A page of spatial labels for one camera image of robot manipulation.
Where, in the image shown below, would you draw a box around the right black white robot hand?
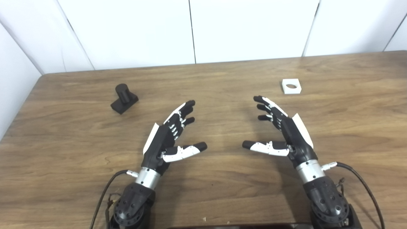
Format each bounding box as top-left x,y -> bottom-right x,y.
242,95 -> 318,168

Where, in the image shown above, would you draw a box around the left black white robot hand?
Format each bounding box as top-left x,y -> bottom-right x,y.
141,100 -> 208,175

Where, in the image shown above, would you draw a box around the white square piece with hole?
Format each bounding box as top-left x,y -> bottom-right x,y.
282,79 -> 302,95

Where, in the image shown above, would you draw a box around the black peg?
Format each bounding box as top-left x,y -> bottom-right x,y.
110,83 -> 139,115

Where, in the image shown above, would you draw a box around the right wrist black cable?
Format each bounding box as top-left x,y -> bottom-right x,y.
321,162 -> 385,229

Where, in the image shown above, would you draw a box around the left wrist thin wires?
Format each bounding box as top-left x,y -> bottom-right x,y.
107,192 -> 123,220

